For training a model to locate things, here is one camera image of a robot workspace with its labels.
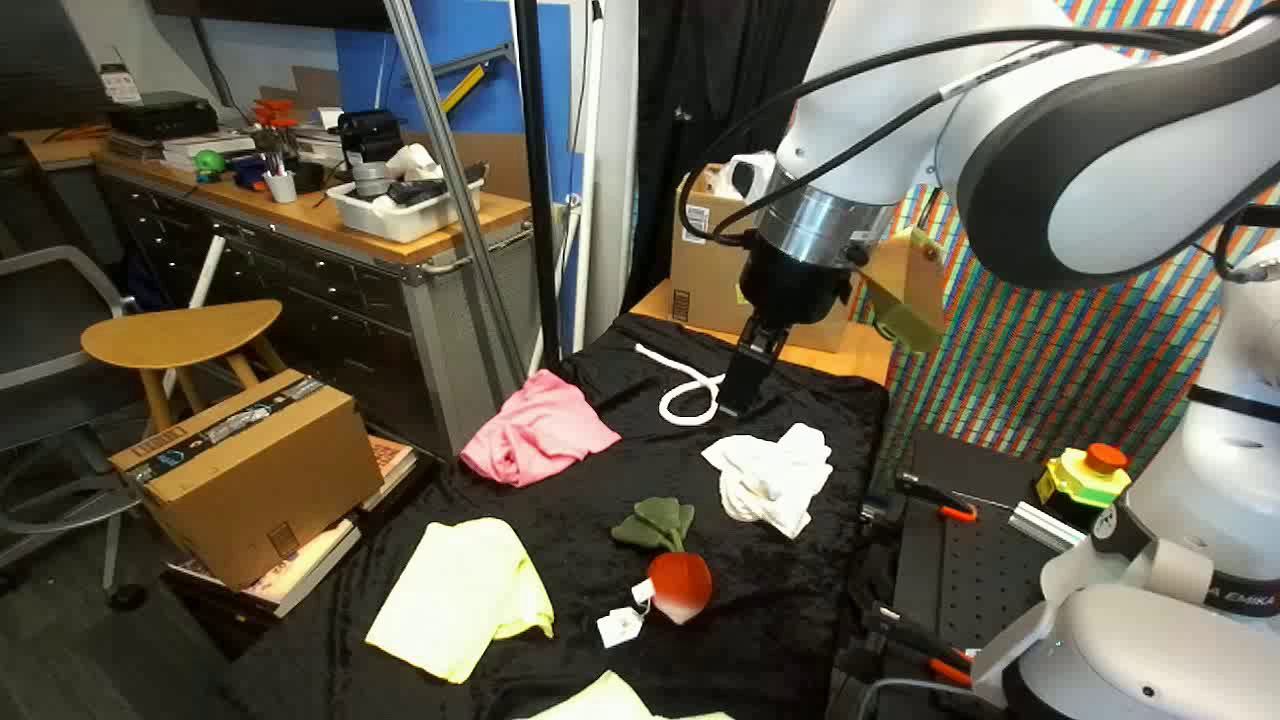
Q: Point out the black velvet tablecloth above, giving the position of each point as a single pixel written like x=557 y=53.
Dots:
x=587 y=533

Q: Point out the wooden stool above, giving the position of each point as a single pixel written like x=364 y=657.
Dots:
x=183 y=335

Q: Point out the yellow tool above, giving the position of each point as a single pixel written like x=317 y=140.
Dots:
x=461 y=87

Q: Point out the bright yellow cloth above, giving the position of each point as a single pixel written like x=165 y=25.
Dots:
x=452 y=606

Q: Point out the silver metal bar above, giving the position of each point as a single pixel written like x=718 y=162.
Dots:
x=1044 y=524

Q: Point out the gray office chair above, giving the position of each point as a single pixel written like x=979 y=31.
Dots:
x=44 y=252

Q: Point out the black case on bench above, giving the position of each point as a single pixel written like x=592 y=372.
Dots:
x=162 y=114

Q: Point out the white cup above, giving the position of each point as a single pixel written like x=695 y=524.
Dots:
x=280 y=184

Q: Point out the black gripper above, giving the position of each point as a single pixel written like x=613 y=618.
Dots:
x=795 y=287

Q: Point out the white plastic tray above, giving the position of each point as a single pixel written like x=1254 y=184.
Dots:
x=402 y=221

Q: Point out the black microscope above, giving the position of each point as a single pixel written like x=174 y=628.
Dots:
x=371 y=140

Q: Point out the wooden top workbench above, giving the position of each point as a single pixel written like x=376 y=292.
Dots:
x=334 y=287

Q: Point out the pink shirt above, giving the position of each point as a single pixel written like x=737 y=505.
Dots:
x=540 y=434

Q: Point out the white cloth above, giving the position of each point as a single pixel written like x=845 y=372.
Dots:
x=772 y=480

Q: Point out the pale yellow cloth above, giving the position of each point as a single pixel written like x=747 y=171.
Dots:
x=603 y=700

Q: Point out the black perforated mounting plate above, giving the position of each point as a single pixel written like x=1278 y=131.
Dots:
x=962 y=587

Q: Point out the silver metal pole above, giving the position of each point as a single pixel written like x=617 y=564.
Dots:
x=445 y=145

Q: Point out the black curtain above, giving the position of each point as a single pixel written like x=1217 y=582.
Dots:
x=705 y=82

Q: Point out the yellow emergency stop button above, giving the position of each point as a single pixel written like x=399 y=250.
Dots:
x=1081 y=480

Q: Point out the red flower ornament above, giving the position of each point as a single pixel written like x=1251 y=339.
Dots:
x=272 y=114

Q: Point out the red plush radish toy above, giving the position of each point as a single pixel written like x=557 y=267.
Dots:
x=680 y=582

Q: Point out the colourful patterned panel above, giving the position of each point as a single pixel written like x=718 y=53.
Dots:
x=1066 y=347

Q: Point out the green ball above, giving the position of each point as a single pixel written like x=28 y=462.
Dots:
x=208 y=165

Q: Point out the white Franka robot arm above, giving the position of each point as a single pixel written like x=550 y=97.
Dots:
x=1145 y=174

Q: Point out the black vertical pole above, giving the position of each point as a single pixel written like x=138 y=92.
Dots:
x=539 y=200

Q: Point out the cardboard box with black tape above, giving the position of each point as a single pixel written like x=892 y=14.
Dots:
x=265 y=494

